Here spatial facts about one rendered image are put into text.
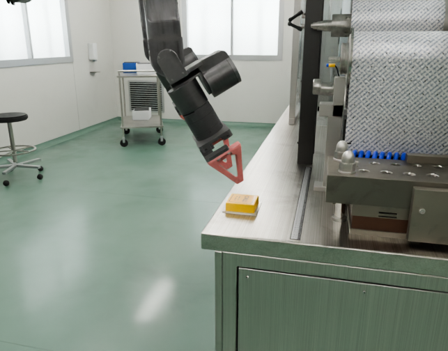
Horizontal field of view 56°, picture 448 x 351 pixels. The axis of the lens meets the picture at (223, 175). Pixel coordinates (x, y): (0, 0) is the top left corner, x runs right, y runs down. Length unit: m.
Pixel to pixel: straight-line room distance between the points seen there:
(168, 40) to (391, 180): 0.50
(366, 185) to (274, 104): 5.86
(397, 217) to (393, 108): 0.27
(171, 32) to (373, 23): 0.69
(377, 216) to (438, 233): 0.12
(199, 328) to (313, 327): 1.19
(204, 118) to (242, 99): 6.03
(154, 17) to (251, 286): 0.58
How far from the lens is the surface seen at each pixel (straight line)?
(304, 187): 1.21
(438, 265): 0.92
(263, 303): 0.97
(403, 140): 1.09
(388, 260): 0.90
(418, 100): 1.08
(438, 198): 0.91
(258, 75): 6.72
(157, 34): 0.75
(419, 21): 1.31
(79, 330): 2.22
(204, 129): 0.77
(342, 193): 0.91
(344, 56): 1.08
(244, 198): 1.04
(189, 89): 0.76
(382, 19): 1.30
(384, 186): 0.91
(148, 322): 2.19
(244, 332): 1.03
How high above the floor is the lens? 1.29
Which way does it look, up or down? 18 degrees down
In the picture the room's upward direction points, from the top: straight up
